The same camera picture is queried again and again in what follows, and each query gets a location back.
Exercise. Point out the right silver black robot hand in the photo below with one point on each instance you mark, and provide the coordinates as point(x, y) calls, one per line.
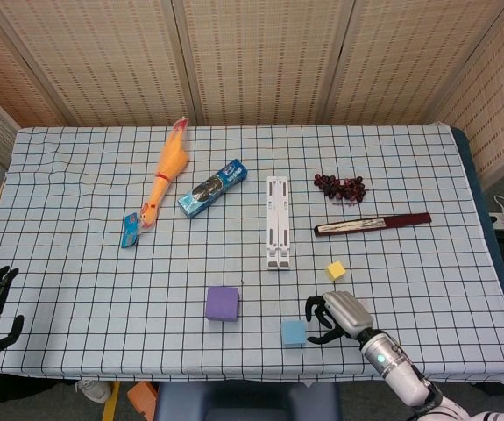
point(348, 311)

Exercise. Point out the small yellow foam cube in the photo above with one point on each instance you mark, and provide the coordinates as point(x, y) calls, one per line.
point(335, 270)

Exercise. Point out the medium blue foam cube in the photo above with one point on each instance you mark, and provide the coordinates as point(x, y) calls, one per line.
point(293, 334)

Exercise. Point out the large purple foam cube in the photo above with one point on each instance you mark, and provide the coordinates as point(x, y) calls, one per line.
point(222, 303)

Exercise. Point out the folded dark wooden fan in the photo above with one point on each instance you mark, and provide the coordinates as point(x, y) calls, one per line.
point(365, 226)

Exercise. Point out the white folding laptop stand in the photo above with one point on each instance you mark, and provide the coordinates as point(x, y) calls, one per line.
point(275, 237)

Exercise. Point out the light blue checked tablecloth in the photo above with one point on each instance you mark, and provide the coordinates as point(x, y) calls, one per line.
point(80, 285)

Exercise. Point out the dark red grape bunch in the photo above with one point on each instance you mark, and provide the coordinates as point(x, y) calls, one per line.
point(339, 187)

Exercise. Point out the white shoe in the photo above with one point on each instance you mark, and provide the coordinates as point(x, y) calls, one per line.
point(91, 390)

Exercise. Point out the small blue packet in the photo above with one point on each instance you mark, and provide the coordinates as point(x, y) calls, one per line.
point(129, 232)

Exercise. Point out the orange block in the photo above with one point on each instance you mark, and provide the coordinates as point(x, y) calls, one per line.
point(142, 399)

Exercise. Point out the blue cookie box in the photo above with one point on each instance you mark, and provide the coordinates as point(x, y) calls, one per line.
point(212, 188)

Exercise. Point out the yellow rubber chicken toy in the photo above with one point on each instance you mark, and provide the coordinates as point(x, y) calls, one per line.
point(170, 162)

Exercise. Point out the beige woven folding screen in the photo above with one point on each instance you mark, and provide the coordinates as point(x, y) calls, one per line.
point(256, 52)

